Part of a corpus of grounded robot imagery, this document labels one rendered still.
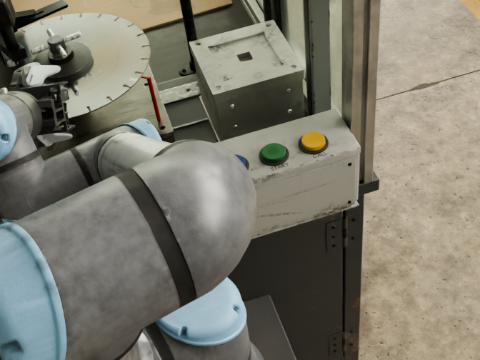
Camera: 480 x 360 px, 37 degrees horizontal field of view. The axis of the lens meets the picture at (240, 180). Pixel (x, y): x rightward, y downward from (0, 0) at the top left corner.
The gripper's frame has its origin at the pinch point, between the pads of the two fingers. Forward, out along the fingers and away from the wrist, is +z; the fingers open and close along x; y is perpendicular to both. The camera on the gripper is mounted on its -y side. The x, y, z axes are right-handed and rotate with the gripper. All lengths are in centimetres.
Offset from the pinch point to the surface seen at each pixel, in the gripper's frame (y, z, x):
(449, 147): 99, 120, -40
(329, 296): 47, 32, -52
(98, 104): 8.0, 7.1, -1.9
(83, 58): 4.6, 17.2, 6.1
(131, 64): 13.4, 15.8, 3.9
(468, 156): 104, 116, -43
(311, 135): 43.7, 1.3, -11.0
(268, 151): 36.3, -0.8, -12.4
